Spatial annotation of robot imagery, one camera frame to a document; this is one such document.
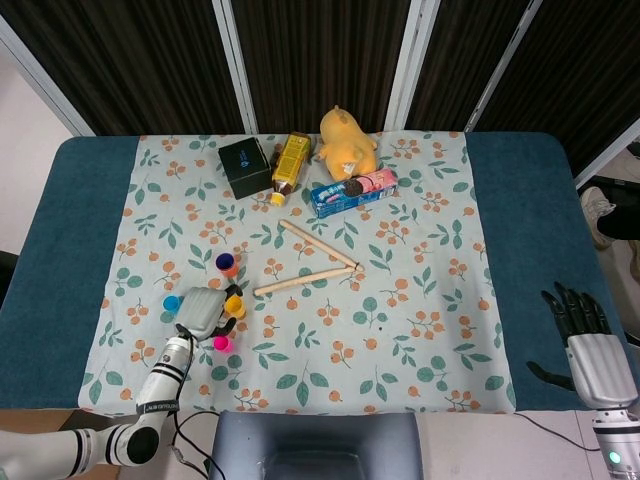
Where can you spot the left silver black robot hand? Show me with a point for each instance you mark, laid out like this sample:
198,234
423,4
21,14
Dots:
200,312

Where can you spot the yellow plush toy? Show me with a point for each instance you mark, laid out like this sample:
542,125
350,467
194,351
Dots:
345,142

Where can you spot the dark blue plastic cup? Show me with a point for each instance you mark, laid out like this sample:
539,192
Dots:
225,260

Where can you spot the blue table cover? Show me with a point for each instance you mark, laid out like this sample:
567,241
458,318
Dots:
530,225

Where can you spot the light blue plastic cup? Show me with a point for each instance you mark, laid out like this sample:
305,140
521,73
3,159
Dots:
171,303

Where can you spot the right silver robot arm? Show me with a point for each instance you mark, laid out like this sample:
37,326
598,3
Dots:
615,435

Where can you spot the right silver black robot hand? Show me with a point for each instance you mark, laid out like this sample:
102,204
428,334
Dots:
597,367

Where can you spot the floral fruit print tablecloth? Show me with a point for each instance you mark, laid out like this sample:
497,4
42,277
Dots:
400,325

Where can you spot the black cardboard box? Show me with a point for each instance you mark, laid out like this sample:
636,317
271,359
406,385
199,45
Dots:
247,167

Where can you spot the yellow plastic cup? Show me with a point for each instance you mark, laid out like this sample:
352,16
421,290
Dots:
236,306

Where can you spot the grey robot body cover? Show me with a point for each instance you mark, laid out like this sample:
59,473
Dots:
315,445

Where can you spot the dark folding screen panel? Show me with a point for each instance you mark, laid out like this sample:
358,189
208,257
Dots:
585,75
320,50
140,65
460,65

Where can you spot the orange plastic cup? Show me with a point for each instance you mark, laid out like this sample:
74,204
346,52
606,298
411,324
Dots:
231,271

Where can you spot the blue cookie box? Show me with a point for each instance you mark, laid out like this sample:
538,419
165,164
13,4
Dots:
350,195

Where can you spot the wooden drumstick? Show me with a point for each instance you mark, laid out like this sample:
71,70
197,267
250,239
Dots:
320,245
300,281

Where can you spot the yellow label tea bottle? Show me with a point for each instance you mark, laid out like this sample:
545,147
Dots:
290,162

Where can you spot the pink plastic cup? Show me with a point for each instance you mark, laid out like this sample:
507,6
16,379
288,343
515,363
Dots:
221,343

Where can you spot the white sneaker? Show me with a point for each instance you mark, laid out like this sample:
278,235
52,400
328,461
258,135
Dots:
595,210

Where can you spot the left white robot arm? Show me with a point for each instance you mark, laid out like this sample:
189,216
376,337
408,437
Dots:
160,385

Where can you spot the black trouser leg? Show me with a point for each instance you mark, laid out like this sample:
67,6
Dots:
622,225

